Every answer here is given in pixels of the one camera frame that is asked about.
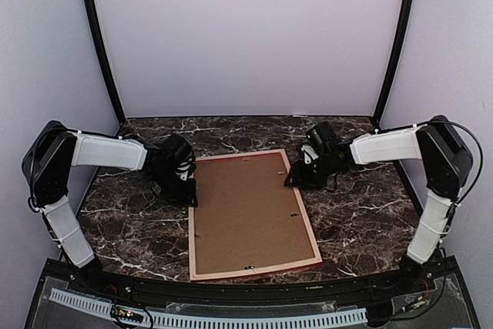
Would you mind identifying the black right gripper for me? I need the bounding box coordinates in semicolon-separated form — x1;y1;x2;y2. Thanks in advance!
284;153;341;190

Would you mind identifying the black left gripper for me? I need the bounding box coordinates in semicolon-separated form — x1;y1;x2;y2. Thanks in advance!
149;166;198;207

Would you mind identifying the brown frame backing board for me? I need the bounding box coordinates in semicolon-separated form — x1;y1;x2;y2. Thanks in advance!
193;151;317;274

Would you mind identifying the wooden red-edged picture frame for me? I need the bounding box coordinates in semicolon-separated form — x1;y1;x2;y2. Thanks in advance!
187;147;324;282

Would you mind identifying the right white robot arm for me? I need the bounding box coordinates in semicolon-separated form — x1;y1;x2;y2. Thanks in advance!
284;115;475;294

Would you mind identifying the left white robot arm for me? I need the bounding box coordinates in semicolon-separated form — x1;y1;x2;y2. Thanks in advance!
22;120;198;295

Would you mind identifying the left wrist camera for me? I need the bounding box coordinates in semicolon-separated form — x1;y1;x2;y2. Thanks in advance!
175;157;196;181

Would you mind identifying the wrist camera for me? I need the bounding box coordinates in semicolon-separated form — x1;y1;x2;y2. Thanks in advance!
175;157;196;181
300;143;319;165

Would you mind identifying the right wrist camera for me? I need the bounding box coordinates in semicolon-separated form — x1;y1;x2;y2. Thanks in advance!
300;143;319;165

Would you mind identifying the white slotted cable duct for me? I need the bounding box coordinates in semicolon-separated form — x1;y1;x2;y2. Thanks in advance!
49;288;368;328

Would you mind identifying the black front rail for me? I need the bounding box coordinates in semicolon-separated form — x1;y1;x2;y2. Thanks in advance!
35;257;460;307

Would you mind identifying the left black corner post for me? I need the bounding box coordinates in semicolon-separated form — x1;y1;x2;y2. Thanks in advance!
83;0;126;124

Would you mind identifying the black corner post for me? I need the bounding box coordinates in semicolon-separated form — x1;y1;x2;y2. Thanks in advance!
372;0;413;126
83;0;126;124

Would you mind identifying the right black corner post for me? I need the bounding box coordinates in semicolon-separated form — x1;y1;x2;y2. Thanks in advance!
372;0;413;126

